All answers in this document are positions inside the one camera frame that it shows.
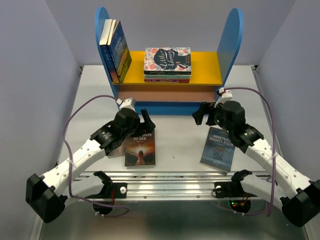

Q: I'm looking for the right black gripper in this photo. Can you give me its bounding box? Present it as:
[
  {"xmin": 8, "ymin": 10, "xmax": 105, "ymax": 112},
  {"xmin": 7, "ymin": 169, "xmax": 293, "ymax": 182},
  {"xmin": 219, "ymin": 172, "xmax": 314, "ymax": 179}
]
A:
[{"xmin": 191, "ymin": 101, "xmax": 233, "ymax": 134}]

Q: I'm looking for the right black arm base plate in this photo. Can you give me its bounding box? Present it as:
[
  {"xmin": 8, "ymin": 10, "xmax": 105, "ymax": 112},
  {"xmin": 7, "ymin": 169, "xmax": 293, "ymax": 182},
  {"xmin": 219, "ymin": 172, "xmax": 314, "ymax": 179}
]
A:
[{"xmin": 211, "ymin": 181, "xmax": 262, "ymax": 199}]

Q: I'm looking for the dark brown book underneath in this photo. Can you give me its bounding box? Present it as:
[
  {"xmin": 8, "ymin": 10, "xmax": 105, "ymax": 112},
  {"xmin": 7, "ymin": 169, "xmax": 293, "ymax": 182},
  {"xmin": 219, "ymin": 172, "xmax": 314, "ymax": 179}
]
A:
[{"xmin": 107, "ymin": 141, "xmax": 126, "ymax": 158}]

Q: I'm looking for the Little Women floral book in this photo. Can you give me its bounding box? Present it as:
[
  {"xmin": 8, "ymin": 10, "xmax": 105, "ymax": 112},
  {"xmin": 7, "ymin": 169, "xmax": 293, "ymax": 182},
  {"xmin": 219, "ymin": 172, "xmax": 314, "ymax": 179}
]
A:
[{"xmin": 143, "ymin": 47, "xmax": 192, "ymax": 76}]

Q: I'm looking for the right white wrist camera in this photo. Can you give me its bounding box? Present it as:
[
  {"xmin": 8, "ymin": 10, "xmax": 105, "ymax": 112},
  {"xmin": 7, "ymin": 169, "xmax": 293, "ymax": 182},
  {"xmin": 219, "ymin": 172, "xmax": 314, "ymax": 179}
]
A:
[{"xmin": 214, "ymin": 87, "xmax": 233, "ymax": 108}]

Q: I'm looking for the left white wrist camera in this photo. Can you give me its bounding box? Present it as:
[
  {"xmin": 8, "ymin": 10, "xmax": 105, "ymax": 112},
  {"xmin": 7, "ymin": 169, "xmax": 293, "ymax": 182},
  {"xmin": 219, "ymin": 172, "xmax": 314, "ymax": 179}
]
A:
[{"xmin": 115, "ymin": 97, "xmax": 136, "ymax": 112}]

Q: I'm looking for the Jane Eyre blue book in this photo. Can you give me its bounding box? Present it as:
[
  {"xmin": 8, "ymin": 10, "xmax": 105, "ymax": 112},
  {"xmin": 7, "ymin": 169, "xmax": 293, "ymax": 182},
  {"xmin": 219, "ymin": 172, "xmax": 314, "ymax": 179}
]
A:
[{"xmin": 99, "ymin": 19, "xmax": 120, "ymax": 84}]

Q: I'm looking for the aluminium rail frame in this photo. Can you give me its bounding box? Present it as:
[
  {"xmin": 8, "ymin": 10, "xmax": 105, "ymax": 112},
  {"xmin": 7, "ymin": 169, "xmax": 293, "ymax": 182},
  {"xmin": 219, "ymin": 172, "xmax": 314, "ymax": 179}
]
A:
[{"xmin": 27, "ymin": 64, "xmax": 316, "ymax": 240}]

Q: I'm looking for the Nineteen Eighty-Four blue book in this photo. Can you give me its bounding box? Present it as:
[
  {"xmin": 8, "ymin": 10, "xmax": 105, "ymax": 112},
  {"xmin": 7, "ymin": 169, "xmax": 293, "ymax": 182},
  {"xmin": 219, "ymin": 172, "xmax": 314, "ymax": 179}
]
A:
[{"xmin": 200, "ymin": 127, "xmax": 235, "ymax": 173}]

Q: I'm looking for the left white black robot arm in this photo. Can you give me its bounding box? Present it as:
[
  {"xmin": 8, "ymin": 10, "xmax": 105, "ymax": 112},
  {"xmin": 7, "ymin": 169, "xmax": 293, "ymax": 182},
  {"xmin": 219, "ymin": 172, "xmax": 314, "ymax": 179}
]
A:
[{"xmin": 25, "ymin": 107, "xmax": 156, "ymax": 223}]

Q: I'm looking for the blue yellow wooden bookshelf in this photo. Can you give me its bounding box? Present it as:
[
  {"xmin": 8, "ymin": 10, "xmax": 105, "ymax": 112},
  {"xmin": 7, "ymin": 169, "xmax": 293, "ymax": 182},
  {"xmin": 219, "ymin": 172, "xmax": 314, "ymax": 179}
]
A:
[{"xmin": 95, "ymin": 6, "xmax": 244, "ymax": 116}]

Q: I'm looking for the red spine book in stack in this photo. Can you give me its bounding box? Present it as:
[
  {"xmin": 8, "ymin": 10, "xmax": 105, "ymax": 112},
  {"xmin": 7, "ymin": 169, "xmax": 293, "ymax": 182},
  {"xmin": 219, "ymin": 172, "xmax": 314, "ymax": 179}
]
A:
[{"xmin": 144, "ymin": 78, "xmax": 190, "ymax": 84}]

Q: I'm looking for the Animal Farm book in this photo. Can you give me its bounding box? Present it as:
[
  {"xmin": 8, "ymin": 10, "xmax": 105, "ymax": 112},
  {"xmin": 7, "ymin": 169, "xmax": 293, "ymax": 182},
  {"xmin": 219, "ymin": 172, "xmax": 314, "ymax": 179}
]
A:
[{"xmin": 107, "ymin": 19, "xmax": 132, "ymax": 84}]

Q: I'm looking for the Three Days To See book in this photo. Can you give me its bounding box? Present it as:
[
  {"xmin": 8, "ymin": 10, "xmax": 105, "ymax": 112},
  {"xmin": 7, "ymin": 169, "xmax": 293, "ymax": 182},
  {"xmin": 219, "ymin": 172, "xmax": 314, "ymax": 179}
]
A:
[{"xmin": 124, "ymin": 131, "xmax": 156, "ymax": 167}]

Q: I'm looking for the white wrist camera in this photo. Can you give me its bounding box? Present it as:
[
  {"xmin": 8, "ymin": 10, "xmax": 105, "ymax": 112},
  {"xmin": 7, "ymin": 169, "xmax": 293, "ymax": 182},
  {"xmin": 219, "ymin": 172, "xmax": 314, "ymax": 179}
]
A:
[
  {"xmin": 214, "ymin": 87, "xmax": 233, "ymax": 108},
  {"xmin": 115, "ymin": 97, "xmax": 136, "ymax": 112}
]

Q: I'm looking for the green spine book in stack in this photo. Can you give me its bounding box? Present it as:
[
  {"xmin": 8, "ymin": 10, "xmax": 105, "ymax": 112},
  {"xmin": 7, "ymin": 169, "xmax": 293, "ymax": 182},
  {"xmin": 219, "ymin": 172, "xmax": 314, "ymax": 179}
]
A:
[{"xmin": 144, "ymin": 74, "xmax": 191, "ymax": 80}]

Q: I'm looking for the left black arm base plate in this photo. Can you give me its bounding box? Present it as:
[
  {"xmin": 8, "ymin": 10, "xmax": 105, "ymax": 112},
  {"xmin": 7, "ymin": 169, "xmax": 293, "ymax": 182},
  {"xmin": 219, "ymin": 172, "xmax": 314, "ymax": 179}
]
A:
[{"xmin": 84, "ymin": 182, "xmax": 128, "ymax": 200}]

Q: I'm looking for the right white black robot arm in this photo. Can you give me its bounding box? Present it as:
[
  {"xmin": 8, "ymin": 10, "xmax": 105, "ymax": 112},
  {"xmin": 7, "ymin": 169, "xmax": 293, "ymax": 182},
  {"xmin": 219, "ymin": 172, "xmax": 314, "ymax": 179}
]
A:
[{"xmin": 192, "ymin": 100, "xmax": 320, "ymax": 227}]

